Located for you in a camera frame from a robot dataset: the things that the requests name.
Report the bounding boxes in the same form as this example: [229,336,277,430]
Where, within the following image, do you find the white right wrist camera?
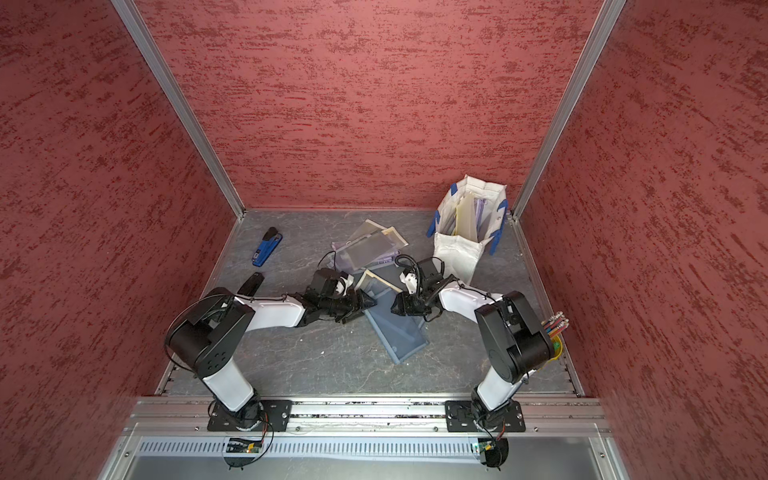
[400,271,421,295]

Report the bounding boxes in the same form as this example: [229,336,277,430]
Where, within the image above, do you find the small black box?
[237,272,265,298]

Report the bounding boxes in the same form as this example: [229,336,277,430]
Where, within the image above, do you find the aluminium corner post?
[111,0,246,221]
[512,0,626,223]

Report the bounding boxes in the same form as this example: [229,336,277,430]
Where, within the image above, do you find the far yellow trimmed pouch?
[348,219,409,250]

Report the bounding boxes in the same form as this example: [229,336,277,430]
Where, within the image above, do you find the blue black stapler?
[251,227,283,267]

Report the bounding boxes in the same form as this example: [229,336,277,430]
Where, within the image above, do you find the aluminium left corner post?
[111,0,246,221]

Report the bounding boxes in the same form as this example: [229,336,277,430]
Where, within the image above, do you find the dark grey mesh pouch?
[364,291,429,364]

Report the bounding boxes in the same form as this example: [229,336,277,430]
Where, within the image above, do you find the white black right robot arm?
[391,254,556,432]

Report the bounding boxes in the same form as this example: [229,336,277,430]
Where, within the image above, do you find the aluminium front rail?
[122,394,613,438]

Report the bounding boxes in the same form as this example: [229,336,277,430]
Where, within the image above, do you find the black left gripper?
[320,288,378,323]

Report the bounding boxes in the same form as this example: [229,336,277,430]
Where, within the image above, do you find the medium blue mesh pouch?
[355,270,402,313]

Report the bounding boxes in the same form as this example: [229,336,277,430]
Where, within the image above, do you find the white canvas bag blue handles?
[427,176,509,283]

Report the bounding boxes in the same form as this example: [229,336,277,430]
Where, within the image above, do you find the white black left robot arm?
[163,268,376,432]

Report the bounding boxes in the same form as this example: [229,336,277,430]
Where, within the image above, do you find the aluminium right corner post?
[512,0,626,223]

